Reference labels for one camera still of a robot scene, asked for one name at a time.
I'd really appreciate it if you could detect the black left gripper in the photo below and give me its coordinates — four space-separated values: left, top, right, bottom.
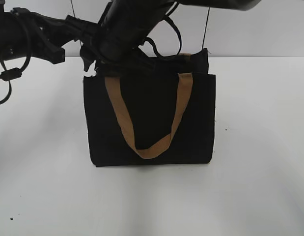
11 7 103 73

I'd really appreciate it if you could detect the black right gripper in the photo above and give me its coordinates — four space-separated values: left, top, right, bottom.
95 24 156 74

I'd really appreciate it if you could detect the black canvas tote bag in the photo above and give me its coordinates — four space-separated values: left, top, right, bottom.
83 48 216 167

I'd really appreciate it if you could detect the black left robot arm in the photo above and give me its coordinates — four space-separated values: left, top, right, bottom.
0 0 99 73

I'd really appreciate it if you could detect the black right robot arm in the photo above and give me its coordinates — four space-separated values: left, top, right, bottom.
93 0 176 70

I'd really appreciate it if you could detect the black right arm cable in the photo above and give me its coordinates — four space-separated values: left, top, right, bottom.
141 7 183 59

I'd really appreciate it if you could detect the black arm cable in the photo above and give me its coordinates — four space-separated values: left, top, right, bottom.
141 7 183 59
0 9 34 106

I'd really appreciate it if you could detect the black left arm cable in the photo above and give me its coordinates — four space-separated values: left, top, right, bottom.
0 9 34 106

